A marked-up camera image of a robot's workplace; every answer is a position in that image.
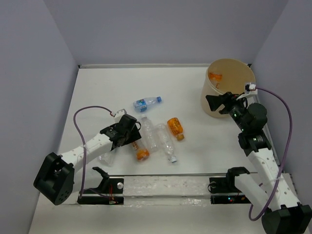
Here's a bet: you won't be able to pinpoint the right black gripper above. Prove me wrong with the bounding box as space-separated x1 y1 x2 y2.
205 92 249 132

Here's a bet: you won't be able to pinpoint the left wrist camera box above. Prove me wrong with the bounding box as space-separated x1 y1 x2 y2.
114 109 127 118

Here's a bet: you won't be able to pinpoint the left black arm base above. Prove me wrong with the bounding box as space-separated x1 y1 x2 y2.
77 167 124 205

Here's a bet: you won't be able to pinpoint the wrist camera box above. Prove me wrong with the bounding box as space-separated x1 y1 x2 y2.
244 82 257 96
114 109 127 118

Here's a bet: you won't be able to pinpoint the tall orange label bottle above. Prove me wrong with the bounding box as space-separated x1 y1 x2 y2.
131 139 150 161

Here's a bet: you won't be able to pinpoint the clear bottle without cap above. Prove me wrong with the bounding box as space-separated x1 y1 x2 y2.
140 115 158 153

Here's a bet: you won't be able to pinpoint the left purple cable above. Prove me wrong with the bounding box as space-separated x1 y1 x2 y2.
73 105 115 199

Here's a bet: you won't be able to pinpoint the clear bottle blue cap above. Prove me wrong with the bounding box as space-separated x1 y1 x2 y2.
155 123 177 163

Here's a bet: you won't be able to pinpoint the beige round bin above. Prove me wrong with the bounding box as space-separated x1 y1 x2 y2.
200 58 255 118

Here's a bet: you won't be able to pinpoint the blue label small bottle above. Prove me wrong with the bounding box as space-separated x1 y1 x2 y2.
133 97 162 113

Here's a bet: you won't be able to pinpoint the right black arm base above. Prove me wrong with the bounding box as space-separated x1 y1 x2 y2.
207 167 251 205

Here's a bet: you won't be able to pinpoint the green label water bottle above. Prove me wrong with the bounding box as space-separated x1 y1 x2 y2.
97 150 116 167

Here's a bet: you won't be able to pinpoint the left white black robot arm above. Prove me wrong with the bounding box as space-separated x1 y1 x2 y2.
33 114 141 205

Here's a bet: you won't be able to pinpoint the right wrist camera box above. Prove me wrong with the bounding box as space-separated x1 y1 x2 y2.
244 82 257 96

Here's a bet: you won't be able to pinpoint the short orange bottle orange cap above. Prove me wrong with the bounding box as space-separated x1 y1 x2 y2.
167 117 185 141

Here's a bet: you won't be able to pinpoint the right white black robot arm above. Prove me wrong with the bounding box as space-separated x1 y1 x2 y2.
205 92 312 234

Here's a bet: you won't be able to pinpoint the orange bottle white cap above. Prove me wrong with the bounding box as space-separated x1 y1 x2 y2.
208 72 222 82

